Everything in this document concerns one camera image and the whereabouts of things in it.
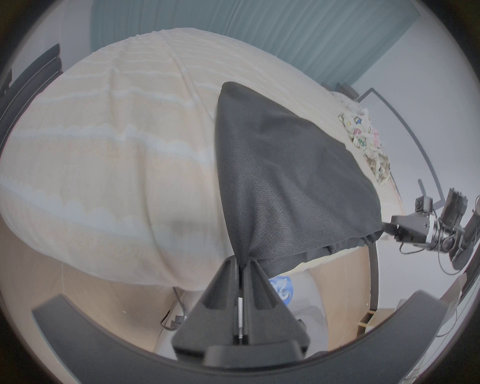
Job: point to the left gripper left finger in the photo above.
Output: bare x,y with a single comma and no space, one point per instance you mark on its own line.
217,315

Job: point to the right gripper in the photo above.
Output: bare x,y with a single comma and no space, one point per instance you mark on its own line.
412,227

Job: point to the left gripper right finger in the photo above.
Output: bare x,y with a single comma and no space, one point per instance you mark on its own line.
266,315

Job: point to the black garment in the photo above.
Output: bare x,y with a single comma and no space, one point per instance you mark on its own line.
285,168

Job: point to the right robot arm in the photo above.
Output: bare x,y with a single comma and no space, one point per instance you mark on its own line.
455,221

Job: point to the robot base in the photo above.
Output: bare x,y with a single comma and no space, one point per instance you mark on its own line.
309,300

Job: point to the white printed pyjama garment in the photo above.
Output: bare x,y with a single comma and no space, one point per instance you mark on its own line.
362,138

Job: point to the blue-green curtain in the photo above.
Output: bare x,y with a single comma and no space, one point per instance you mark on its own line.
262,26

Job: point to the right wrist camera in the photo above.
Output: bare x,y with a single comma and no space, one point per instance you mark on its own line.
423,204

